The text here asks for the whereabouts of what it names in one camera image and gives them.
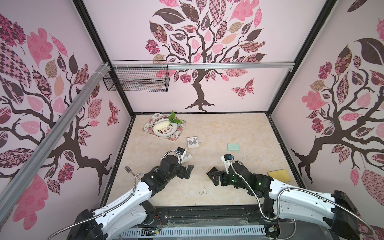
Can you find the white gift box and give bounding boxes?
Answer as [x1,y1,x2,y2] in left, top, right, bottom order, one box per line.
[181,150,192,164]
[187,137,200,149]

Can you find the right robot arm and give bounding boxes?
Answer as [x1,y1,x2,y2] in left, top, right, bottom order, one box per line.
[207,161,361,240]

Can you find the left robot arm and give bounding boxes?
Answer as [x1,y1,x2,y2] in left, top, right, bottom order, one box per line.
[67,155,194,240]

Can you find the yellow sponge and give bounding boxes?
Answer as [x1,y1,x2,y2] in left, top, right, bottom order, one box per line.
[268,169,292,183]

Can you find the silver fork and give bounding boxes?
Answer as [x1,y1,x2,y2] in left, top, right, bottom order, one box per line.
[124,166,145,181]

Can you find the floral round plate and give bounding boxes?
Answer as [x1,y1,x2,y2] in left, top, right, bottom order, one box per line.
[152,118,179,138]

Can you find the green leaf sprig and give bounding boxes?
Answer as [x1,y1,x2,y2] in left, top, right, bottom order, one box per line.
[168,111,183,125]

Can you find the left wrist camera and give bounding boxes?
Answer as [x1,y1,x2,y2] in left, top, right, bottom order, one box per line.
[177,147,185,155]

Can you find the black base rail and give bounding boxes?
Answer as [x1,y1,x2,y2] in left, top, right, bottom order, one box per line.
[147,205,293,226]

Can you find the white cable duct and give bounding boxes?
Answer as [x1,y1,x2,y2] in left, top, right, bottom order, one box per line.
[117,225,266,240]

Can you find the black wire basket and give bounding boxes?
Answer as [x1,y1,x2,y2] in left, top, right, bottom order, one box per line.
[103,60,170,93]

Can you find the aluminium rail back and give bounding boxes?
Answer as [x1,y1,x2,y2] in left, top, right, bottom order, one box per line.
[112,62,295,70]

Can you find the aluminium rail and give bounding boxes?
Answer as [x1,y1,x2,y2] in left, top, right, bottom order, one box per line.
[1,63,110,223]
[112,62,295,70]

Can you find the aluminium rail left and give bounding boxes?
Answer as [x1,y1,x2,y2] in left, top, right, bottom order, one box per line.
[1,63,110,223]

